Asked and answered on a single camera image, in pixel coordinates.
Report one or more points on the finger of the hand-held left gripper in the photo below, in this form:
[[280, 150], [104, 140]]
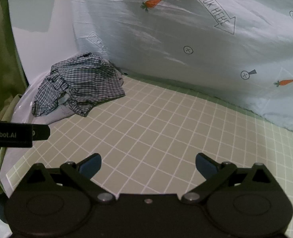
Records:
[[41, 132]]

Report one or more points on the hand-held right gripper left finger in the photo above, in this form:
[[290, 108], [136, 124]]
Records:
[[91, 165]]

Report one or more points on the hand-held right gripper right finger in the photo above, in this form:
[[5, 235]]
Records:
[[205, 166]]

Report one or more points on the checked shirt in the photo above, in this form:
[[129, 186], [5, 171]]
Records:
[[79, 84]]

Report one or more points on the grey clothes pile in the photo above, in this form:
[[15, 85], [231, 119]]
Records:
[[61, 112]]

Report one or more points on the green grid bed sheet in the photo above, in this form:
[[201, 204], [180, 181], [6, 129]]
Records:
[[161, 129]]

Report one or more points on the dark green curtain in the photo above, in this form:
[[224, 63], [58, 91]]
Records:
[[2, 54]]

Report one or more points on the carrot print quilt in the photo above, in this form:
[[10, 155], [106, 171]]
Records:
[[186, 42]]

